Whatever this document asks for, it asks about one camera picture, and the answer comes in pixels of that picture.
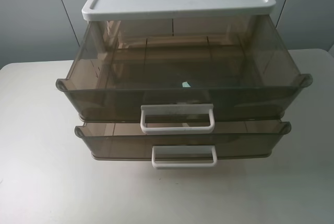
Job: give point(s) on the smoky transparent drawer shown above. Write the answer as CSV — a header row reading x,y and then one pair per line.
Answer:
x,y
229,140
238,64

